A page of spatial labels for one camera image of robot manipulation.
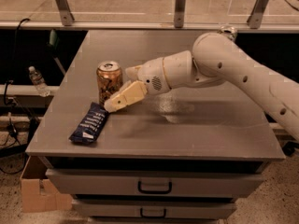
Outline clear plastic water bottle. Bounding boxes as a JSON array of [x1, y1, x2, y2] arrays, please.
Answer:
[[28, 66, 50, 97]]

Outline white green soda can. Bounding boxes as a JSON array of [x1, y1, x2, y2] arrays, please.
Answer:
[[218, 25, 238, 42]]

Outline right metal bracket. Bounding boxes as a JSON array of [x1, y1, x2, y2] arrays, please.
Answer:
[[247, 0, 269, 29]]

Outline orange soda can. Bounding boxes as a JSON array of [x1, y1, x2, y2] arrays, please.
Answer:
[[96, 61, 123, 105]]

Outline lower grey drawer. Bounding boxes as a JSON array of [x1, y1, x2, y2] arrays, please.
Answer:
[[72, 200, 236, 219]]

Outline black cable left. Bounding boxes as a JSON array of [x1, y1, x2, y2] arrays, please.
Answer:
[[1, 17, 31, 107]]

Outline green handled tool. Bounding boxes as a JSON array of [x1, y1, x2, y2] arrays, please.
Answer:
[[47, 29, 66, 75]]

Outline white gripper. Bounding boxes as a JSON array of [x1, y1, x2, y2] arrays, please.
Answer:
[[104, 58, 170, 113]]

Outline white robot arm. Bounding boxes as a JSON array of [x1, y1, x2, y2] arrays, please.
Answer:
[[104, 33, 299, 140]]

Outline blue rxbar wrapper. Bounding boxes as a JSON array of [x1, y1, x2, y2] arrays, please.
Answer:
[[69, 103, 109, 145]]

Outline grey drawer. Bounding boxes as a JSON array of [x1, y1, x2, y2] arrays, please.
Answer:
[[72, 200, 236, 219], [46, 169, 263, 198]]

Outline metal bracket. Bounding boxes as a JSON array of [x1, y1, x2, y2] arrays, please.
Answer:
[[55, 0, 75, 26], [247, 0, 269, 29], [174, 0, 186, 28]]

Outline left metal bracket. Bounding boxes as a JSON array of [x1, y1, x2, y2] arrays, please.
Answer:
[[55, 0, 75, 26]]

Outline upper grey drawer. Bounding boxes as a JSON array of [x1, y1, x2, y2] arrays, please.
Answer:
[[46, 169, 263, 198]]

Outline middle metal bracket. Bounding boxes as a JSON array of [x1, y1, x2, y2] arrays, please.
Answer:
[[174, 0, 186, 28]]

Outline brown cardboard box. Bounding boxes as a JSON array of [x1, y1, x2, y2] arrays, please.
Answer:
[[20, 157, 72, 213]]

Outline grey drawer cabinet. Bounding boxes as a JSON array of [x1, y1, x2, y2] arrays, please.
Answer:
[[27, 30, 284, 224]]

